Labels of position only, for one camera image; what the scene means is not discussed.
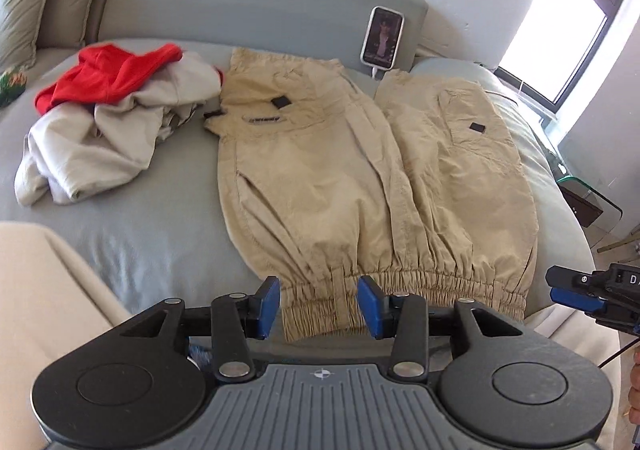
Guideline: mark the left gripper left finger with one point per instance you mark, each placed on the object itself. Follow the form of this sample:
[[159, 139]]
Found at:
[[264, 307]]

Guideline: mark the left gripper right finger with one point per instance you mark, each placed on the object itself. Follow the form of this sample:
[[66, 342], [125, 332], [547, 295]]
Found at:
[[372, 305]]

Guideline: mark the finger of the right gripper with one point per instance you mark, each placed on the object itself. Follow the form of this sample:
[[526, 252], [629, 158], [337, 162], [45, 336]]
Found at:
[[582, 302], [560, 277]]

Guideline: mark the beige cargo pants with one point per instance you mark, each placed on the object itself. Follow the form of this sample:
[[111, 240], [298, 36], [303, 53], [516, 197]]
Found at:
[[418, 186]]

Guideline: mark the person's right hand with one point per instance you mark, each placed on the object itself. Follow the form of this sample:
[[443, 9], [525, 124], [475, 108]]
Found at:
[[634, 397]]

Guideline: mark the grey sofa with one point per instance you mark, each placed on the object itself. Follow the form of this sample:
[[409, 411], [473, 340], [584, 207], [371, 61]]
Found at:
[[170, 217]]

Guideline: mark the red and grey garment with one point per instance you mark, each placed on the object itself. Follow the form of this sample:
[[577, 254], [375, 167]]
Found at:
[[100, 122]]

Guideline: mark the window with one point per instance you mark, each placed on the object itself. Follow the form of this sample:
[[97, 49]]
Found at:
[[554, 45]]

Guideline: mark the white smartphone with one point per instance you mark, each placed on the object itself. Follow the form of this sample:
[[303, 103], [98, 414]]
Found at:
[[381, 43]]

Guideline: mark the colourful patterned cushion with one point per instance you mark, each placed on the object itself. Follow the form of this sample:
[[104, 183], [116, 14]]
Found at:
[[13, 83]]

